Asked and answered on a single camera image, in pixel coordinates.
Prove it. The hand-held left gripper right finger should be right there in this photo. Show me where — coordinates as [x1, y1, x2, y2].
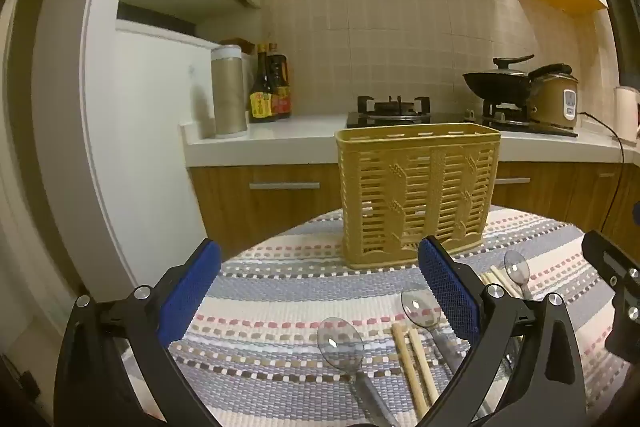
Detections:
[417, 234, 587, 427]

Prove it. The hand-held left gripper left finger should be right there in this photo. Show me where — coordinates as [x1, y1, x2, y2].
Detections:
[54, 237, 223, 427]

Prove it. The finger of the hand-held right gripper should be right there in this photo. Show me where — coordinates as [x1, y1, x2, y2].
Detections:
[581, 229, 640, 283]
[604, 277, 640, 367]

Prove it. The clear plastic spoon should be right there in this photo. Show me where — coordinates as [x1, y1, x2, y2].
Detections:
[316, 316, 401, 427]
[503, 249, 536, 300]
[401, 289, 468, 378]

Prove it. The yellow plastic utensil basket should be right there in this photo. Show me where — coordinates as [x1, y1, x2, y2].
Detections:
[334, 123, 502, 270]

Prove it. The wooden base cabinet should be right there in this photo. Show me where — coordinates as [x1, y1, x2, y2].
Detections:
[189, 161, 640, 258]

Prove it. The striped woven table mat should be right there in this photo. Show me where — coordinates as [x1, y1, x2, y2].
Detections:
[120, 204, 631, 427]

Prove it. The white kettle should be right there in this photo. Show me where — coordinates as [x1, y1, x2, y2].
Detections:
[614, 86, 640, 138]

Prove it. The golden rice cooker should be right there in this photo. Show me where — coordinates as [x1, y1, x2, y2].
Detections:
[529, 64, 581, 130]

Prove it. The black gas stove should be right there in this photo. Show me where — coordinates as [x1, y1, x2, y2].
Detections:
[346, 96, 580, 138]

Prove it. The white kitchen counter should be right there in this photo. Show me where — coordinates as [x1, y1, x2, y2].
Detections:
[180, 112, 640, 168]

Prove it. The beige cylindrical canister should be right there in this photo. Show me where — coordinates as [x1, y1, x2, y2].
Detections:
[210, 44, 249, 138]

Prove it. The dark bottle with yellow label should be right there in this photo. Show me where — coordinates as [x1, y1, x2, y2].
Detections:
[249, 44, 277, 124]

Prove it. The black wok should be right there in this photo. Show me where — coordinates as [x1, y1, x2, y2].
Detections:
[462, 71, 538, 102]

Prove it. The dark bottle with red label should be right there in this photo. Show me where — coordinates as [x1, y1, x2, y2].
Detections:
[267, 43, 293, 120]

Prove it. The black wok lid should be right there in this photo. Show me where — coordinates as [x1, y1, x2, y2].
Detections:
[492, 55, 536, 75]

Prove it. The black power cable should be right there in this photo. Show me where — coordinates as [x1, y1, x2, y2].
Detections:
[577, 111, 626, 233]

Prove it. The long metal drawer handle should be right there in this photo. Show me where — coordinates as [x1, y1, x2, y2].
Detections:
[249, 181, 321, 192]

